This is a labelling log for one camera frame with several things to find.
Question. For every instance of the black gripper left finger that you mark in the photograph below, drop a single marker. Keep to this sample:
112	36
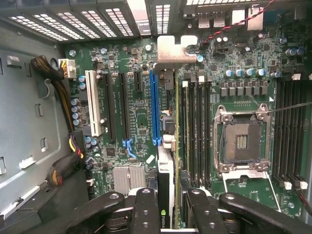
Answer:
143	214

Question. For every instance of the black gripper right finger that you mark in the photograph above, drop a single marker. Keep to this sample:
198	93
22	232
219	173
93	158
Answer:
202	214

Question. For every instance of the silver chipset heatsink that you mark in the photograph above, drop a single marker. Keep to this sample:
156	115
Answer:
129	179

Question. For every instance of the metal socket cover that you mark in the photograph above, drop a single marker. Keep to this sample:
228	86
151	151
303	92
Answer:
243	174

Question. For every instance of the CPU socket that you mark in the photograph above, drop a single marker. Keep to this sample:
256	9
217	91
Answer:
241	141

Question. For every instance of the black RAM slot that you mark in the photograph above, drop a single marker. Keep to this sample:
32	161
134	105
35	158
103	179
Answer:
208	122
293	134
277	134
200	122
302	134
285	134
193	122

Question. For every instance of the green motherboard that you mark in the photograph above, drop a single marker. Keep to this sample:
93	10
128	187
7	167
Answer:
141	122

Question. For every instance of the black RAM stick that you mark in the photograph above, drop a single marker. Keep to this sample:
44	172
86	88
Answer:
185	122

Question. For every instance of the blue expansion slot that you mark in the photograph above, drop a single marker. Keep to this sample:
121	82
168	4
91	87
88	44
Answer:
155	107

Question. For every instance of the white expansion slot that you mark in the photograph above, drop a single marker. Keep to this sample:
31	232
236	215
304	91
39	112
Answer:
93	104

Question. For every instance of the short black expansion slot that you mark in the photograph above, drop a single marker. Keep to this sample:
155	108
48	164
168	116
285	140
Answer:
138	83

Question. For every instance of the thin locking lever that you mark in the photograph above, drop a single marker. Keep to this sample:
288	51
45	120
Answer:
290	108

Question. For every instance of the open PC case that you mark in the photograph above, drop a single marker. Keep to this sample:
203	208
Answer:
24	109

